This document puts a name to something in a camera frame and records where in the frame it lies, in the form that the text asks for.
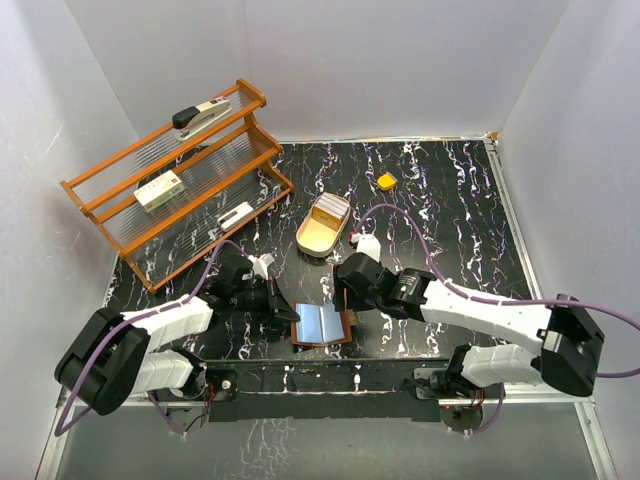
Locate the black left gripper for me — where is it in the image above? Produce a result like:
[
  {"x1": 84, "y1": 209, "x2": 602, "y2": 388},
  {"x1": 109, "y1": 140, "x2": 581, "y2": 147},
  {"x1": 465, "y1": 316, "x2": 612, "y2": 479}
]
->
[{"x1": 231, "y1": 275, "x2": 300, "y2": 325}]

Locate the brown leather card holder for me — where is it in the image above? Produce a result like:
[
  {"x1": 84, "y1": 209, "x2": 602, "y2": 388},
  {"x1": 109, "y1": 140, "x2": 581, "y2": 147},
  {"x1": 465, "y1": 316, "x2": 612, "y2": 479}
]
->
[{"x1": 291, "y1": 294, "x2": 353, "y2": 347}]

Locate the beige oval tray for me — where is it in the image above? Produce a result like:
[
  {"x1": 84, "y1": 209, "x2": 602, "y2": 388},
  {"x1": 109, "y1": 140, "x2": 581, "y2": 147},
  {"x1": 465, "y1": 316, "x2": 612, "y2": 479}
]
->
[{"x1": 296, "y1": 197, "x2": 351, "y2": 258}]

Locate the stack of credit cards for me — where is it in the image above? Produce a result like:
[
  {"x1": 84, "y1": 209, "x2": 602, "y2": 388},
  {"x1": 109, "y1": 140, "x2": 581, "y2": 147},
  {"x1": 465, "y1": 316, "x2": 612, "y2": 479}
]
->
[{"x1": 315, "y1": 193, "x2": 351, "y2": 221}]

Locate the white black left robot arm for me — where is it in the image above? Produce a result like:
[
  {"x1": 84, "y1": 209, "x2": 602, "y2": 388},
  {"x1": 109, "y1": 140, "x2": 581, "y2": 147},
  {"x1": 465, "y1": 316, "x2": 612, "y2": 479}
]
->
[{"x1": 54, "y1": 254, "x2": 300, "y2": 415}]

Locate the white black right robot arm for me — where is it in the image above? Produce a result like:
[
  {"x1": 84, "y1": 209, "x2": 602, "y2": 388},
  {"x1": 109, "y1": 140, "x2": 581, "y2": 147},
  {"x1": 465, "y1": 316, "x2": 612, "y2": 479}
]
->
[{"x1": 333, "y1": 252, "x2": 605, "y2": 397}]

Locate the yellow tape measure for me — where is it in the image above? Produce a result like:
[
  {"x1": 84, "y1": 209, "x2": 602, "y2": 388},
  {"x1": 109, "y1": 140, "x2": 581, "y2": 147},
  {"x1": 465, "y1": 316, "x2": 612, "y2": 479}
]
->
[{"x1": 376, "y1": 173, "x2": 397, "y2": 191}]

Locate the small white stapler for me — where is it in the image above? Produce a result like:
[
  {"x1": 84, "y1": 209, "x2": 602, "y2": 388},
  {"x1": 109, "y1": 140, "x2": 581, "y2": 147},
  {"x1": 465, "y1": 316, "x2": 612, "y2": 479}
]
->
[{"x1": 217, "y1": 202, "x2": 254, "y2": 232}]

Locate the orange wooden shelf rack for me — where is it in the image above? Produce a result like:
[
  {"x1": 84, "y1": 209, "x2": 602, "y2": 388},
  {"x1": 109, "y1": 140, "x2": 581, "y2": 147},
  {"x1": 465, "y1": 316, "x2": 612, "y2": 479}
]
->
[{"x1": 61, "y1": 79, "x2": 294, "y2": 293}]

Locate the white red staples box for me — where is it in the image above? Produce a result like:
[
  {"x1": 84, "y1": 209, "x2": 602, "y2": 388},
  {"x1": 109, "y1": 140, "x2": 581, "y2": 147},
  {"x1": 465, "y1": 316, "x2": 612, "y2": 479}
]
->
[{"x1": 134, "y1": 170, "x2": 185, "y2": 213}]

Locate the black white stapler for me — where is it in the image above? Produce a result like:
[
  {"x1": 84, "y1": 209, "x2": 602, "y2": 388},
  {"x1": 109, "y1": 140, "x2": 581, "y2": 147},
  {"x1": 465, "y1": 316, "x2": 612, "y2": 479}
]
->
[{"x1": 172, "y1": 96, "x2": 232, "y2": 142}]

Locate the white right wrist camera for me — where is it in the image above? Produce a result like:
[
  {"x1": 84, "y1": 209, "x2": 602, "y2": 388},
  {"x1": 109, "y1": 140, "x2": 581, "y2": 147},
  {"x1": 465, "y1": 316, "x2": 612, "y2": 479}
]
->
[{"x1": 349, "y1": 233, "x2": 381, "y2": 262}]

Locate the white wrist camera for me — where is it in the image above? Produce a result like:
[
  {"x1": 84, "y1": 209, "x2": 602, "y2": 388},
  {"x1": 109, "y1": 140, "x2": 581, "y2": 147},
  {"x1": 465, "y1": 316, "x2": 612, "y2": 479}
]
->
[
  {"x1": 349, "y1": 233, "x2": 381, "y2": 262},
  {"x1": 248, "y1": 253, "x2": 274, "y2": 279}
]

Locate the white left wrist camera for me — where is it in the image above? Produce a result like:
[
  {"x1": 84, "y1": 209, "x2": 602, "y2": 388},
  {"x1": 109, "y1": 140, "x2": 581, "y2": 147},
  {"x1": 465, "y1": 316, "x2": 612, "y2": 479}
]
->
[{"x1": 248, "y1": 253, "x2": 274, "y2": 279}]

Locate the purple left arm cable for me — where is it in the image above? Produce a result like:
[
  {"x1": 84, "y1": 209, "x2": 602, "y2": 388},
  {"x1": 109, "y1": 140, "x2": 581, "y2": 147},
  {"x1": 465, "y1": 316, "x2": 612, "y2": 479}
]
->
[{"x1": 53, "y1": 239, "x2": 251, "y2": 437}]

